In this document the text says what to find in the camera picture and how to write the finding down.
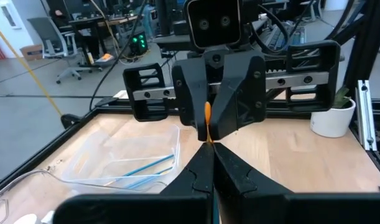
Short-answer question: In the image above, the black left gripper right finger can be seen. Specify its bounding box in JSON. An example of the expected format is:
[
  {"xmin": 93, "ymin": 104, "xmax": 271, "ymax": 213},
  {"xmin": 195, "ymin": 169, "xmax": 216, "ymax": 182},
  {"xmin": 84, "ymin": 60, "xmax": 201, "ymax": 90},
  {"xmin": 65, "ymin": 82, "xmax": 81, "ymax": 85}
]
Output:
[{"xmin": 214, "ymin": 143, "xmax": 380, "ymax": 224}]

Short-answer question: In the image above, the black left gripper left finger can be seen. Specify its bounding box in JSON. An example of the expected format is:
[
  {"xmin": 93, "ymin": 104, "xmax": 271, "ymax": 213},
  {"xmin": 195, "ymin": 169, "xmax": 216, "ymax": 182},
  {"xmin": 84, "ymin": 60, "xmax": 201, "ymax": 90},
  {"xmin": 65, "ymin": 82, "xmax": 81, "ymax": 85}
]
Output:
[{"xmin": 52, "ymin": 143, "xmax": 215, "ymax": 224}]

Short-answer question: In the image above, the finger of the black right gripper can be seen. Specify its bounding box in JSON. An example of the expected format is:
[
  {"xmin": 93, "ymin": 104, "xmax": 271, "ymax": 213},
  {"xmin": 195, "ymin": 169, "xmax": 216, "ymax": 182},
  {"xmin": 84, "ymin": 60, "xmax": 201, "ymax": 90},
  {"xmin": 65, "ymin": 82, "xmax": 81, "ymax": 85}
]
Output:
[
  {"xmin": 172, "ymin": 57, "xmax": 209, "ymax": 142},
  {"xmin": 210, "ymin": 51, "xmax": 267, "ymax": 141}
]

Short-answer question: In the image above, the fine-tipped blue paintbrush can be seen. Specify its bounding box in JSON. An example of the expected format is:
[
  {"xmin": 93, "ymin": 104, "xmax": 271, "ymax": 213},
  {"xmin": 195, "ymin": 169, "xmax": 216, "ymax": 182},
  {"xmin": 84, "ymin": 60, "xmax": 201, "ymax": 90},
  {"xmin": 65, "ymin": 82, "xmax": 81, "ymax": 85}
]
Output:
[{"xmin": 104, "ymin": 154, "xmax": 175, "ymax": 187}]

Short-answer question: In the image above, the black keyboard with blue light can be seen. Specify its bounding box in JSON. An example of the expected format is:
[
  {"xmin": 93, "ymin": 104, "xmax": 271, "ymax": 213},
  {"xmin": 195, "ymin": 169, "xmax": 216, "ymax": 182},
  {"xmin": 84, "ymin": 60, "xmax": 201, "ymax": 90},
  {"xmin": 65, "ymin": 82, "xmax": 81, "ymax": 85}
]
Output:
[{"xmin": 264, "ymin": 24, "xmax": 307, "ymax": 52}]

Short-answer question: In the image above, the white pot with plant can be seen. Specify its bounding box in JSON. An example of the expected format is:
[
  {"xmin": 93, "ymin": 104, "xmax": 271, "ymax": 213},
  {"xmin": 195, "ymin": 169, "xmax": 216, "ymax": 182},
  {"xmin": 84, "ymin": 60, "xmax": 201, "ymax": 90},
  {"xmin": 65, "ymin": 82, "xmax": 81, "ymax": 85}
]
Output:
[{"xmin": 310, "ymin": 86, "xmax": 357, "ymax": 139}]

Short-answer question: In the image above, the black box with green lights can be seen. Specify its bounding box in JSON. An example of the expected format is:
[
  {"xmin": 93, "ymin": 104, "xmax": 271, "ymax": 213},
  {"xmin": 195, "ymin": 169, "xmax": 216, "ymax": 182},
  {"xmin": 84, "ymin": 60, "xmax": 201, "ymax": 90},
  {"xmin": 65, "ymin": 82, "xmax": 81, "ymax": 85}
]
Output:
[{"xmin": 128, "ymin": 30, "xmax": 149, "ymax": 57}]

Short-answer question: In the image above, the frosted shallow plastic tray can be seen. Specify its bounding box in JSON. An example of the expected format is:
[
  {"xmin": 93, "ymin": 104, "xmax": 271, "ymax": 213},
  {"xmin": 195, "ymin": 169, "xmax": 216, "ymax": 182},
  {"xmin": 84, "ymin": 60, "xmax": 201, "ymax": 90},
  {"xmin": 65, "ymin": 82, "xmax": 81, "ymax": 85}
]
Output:
[{"xmin": 60, "ymin": 124, "xmax": 182, "ymax": 195}]

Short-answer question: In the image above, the wooden desk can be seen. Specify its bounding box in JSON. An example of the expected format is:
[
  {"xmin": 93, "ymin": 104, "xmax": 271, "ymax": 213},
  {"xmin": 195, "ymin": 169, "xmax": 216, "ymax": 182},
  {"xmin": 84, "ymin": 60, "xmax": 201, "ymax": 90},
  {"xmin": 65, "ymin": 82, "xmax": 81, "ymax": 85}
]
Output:
[{"xmin": 68, "ymin": 14, "xmax": 139, "ymax": 68}]

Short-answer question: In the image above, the clear plastic bin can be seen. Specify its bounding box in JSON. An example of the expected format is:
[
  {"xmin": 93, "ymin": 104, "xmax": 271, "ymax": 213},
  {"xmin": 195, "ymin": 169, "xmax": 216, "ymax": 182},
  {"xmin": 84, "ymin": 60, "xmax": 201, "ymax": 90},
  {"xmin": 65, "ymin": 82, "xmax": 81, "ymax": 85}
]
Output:
[{"xmin": 0, "ymin": 169, "xmax": 169, "ymax": 224}]

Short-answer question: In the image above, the grey office chair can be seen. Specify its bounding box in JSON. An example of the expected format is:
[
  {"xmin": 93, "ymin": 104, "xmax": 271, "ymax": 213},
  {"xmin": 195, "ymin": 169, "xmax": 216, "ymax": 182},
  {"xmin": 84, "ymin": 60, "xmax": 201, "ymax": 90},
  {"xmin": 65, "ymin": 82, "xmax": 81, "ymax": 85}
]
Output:
[{"xmin": 27, "ymin": 16, "xmax": 95, "ymax": 85}]

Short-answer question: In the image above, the cardboard box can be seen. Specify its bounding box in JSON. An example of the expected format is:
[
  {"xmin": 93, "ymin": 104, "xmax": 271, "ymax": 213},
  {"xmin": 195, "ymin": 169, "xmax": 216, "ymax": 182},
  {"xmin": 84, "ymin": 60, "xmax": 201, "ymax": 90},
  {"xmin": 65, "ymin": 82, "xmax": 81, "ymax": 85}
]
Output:
[{"xmin": 19, "ymin": 44, "xmax": 44, "ymax": 62}]

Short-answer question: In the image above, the black metal table frame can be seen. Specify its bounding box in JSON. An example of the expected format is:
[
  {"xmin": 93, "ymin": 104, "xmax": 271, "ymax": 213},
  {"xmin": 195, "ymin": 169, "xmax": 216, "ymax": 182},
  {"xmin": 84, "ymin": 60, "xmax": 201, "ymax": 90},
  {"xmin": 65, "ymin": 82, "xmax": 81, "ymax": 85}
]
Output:
[{"xmin": 0, "ymin": 0, "xmax": 380, "ymax": 200}]

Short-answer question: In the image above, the silver aluminium bracket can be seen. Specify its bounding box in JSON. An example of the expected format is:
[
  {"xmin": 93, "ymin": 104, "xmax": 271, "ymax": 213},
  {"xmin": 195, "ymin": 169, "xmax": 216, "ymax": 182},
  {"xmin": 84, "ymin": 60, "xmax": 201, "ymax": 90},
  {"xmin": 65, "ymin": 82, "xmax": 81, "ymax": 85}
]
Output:
[{"xmin": 355, "ymin": 79, "xmax": 378, "ymax": 152}]

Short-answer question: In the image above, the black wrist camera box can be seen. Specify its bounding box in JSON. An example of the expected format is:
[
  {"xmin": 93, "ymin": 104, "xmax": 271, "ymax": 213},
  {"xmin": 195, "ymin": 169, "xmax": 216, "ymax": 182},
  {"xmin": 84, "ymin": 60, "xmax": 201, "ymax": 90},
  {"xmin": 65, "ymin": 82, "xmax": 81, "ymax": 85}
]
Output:
[{"xmin": 185, "ymin": 0, "xmax": 243, "ymax": 50}]

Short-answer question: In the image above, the black hanging cable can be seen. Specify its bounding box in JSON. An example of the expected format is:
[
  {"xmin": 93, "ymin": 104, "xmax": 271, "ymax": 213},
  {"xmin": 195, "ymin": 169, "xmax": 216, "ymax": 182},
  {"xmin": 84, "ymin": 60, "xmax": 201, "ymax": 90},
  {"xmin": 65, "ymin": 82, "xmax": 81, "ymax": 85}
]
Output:
[{"xmin": 88, "ymin": 0, "xmax": 147, "ymax": 111}]

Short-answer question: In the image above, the yellow cable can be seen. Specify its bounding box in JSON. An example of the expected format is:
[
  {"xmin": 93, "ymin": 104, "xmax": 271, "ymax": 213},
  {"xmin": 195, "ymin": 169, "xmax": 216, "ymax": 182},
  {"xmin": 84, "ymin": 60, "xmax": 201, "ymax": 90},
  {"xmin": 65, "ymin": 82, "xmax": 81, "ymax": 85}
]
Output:
[{"xmin": 0, "ymin": 18, "xmax": 63, "ymax": 118}]

